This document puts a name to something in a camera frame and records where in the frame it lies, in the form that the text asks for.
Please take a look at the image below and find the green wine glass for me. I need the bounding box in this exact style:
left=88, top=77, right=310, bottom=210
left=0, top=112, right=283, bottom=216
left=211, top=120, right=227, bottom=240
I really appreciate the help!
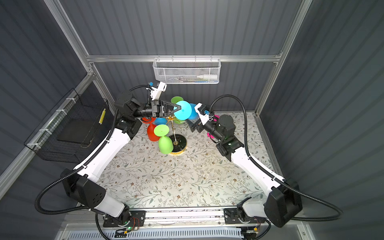
left=170, top=95, right=188, bottom=125
left=154, top=125, right=174, bottom=155

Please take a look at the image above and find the white vented cover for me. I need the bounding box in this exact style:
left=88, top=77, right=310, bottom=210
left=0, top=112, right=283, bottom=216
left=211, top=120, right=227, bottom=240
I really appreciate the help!
left=67, top=227, right=245, bottom=240

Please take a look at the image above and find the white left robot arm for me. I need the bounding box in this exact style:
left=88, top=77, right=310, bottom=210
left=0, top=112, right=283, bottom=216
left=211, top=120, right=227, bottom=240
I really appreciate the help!
left=61, top=90, right=193, bottom=222

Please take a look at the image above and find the gold wire glass rack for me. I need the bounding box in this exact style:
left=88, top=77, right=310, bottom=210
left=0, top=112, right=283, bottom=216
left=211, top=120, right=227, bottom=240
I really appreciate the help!
left=166, top=115, right=187, bottom=156

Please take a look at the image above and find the left black corrugated cable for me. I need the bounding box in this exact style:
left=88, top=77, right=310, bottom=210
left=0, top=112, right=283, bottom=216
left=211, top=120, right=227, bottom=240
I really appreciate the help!
left=33, top=84, right=151, bottom=216

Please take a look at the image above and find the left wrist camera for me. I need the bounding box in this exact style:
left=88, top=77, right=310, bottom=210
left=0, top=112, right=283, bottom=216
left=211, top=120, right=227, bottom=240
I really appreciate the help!
left=149, top=80, right=167, bottom=101

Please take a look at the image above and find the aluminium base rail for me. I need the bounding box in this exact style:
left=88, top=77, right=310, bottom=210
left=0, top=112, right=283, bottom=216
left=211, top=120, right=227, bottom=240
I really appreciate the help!
left=71, top=205, right=307, bottom=233

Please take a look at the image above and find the red wine glass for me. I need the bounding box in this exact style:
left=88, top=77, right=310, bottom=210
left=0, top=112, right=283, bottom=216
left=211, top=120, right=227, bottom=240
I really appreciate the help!
left=141, top=118, right=160, bottom=142

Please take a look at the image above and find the black wire side basket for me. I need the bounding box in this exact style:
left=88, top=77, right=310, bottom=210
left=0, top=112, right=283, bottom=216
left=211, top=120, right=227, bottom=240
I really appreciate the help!
left=24, top=92, right=113, bottom=164

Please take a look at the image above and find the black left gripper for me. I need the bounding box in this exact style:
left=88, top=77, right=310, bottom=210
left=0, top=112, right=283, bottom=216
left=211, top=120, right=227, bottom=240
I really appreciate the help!
left=131, top=102, right=181, bottom=122

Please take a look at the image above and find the blue wine glass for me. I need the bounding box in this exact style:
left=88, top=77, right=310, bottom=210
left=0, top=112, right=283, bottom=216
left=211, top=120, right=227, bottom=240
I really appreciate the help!
left=174, top=101, right=198, bottom=121
left=153, top=118, right=168, bottom=126

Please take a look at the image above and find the right black corrugated cable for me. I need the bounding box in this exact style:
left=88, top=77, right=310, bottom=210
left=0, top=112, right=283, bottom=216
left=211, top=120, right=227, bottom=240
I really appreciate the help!
left=208, top=94, right=343, bottom=222

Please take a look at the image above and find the aluminium corner frame post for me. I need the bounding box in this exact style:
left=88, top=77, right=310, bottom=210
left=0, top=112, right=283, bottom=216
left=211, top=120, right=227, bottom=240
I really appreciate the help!
left=44, top=0, right=116, bottom=113

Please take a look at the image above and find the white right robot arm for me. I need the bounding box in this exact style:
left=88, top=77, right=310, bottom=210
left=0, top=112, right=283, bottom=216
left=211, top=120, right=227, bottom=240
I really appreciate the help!
left=186, top=115, right=303, bottom=228

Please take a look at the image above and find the black corrugated cable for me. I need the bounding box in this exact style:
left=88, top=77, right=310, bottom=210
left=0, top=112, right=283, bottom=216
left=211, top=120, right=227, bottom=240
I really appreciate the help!
left=208, top=94, right=343, bottom=222
left=33, top=84, right=151, bottom=216

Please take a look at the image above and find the white mesh wall basket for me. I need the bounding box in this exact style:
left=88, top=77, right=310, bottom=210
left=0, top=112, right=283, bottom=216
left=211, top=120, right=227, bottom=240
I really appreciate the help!
left=153, top=59, right=222, bottom=85

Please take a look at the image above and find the front green wine glass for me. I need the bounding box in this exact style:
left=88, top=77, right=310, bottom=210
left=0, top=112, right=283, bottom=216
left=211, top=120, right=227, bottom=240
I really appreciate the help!
left=154, top=125, right=174, bottom=155

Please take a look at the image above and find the pink wine glass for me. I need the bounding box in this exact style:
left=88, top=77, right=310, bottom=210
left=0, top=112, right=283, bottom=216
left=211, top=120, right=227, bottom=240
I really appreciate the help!
left=206, top=115, right=220, bottom=142

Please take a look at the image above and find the back green wine glass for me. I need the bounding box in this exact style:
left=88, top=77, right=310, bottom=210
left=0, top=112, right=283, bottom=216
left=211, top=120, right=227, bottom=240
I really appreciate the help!
left=170, top=95, right=188, bottom=125

